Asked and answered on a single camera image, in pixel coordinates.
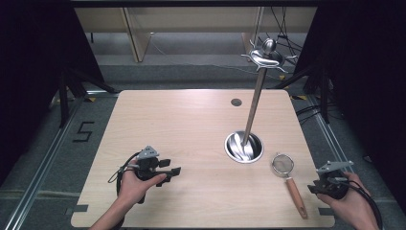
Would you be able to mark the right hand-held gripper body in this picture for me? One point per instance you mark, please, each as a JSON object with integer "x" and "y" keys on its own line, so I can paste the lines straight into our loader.
{"x": 333, "y": 183}

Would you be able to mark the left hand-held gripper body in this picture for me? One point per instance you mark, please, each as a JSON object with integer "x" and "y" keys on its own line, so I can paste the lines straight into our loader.
{"x": 146, "y": 163}

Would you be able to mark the steel utensil rack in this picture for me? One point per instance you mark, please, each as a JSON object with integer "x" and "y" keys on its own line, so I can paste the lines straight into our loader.
{"x": 244, "y": 150}

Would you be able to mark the person's right hand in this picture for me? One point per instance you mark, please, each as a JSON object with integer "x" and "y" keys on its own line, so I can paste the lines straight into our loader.
{"x": 351, "y": 202}

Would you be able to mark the person's left hand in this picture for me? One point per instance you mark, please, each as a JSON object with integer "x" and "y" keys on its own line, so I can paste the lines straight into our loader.
{"x": 134, "y": 188}

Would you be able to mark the black tape floor marking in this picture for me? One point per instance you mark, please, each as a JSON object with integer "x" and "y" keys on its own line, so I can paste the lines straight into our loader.
{"x": 83, "y": 131}

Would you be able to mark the black tripod stand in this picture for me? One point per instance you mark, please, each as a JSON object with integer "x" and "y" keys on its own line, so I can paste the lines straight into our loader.
{"x": 324, "y": 96}
{"x": 63, "y": 96}

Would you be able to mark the black curtain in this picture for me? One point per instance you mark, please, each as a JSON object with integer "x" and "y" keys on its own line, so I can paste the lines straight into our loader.
{"x": 367, "y": 80}
{"x": 28, "y": 80}

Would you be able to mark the aluminium floor rail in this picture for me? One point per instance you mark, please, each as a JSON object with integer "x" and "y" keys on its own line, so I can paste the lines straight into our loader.
{"x": 332, "y": 140}
{"x": 41, "y": 166}

